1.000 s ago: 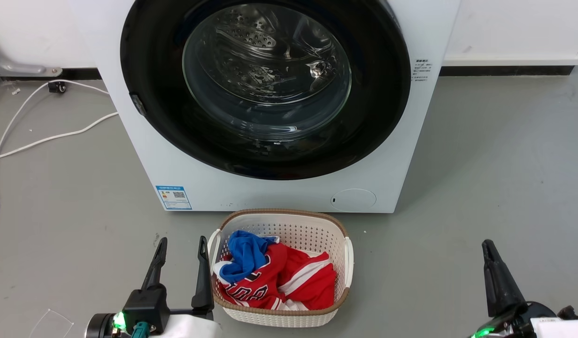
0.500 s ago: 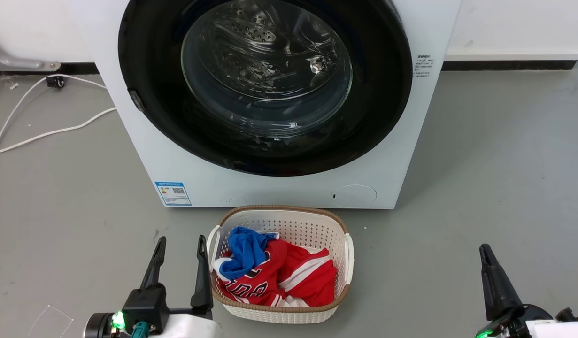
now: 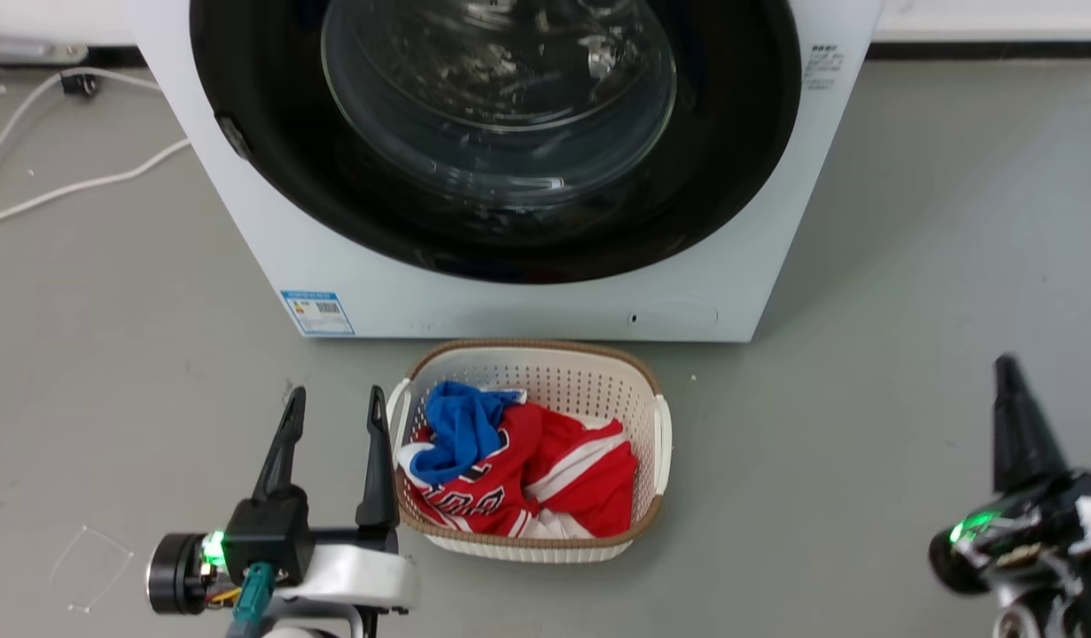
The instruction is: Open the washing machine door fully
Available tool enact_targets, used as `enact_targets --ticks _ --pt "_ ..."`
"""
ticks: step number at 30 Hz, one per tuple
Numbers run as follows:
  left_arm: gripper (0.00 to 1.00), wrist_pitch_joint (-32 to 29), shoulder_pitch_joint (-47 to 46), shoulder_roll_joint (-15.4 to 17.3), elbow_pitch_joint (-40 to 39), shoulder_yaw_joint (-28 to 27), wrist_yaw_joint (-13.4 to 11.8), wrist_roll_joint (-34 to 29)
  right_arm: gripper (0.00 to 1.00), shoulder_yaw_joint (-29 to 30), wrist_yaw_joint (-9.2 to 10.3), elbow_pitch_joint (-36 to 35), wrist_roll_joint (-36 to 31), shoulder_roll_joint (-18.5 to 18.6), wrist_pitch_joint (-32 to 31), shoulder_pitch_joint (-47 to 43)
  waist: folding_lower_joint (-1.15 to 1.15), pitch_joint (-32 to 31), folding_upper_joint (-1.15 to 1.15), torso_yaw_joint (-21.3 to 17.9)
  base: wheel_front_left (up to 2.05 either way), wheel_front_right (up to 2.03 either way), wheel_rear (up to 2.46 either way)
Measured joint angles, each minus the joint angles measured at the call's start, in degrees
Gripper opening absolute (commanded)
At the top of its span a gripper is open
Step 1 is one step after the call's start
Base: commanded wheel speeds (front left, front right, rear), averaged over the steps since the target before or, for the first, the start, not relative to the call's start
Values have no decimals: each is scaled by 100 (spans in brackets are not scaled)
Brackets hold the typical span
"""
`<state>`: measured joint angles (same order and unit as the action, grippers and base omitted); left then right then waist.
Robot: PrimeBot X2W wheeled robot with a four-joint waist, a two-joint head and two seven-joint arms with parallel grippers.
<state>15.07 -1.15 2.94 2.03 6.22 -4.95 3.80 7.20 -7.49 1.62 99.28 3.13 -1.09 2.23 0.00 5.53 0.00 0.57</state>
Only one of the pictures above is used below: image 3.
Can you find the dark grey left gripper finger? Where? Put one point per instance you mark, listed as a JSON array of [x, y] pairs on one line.
[[282, 447], [377, 465]]

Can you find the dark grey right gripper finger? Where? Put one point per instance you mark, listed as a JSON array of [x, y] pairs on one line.
[[1022, 430]]

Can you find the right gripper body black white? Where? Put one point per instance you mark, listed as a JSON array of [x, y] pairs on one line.
[[1032, 540]]

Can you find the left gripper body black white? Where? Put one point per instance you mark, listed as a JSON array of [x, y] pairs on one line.
[[270, 540]]

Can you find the black round washing machine door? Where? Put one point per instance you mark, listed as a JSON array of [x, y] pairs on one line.
[[713, 177]]

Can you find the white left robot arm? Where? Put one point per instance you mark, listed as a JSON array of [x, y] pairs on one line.
[[315, 623]]

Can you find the white front-load washing machine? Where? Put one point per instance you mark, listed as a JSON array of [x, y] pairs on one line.
[[545, 306]]

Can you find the blue garment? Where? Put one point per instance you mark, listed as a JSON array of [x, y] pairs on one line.
[[461, 430]]

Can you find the blue energy label sticker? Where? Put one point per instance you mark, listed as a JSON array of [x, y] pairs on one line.
[[317, 312]]

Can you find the red and white jersey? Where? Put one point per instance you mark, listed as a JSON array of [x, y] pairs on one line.
[[572, 470]]

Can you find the white plastic laundry basket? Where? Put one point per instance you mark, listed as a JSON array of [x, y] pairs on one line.
[[554, 368]]

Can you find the black text label sticker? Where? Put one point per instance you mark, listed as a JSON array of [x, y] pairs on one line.
[[822, 66]]

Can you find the black plug adapter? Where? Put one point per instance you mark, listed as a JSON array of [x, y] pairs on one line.
[[81, 84]]

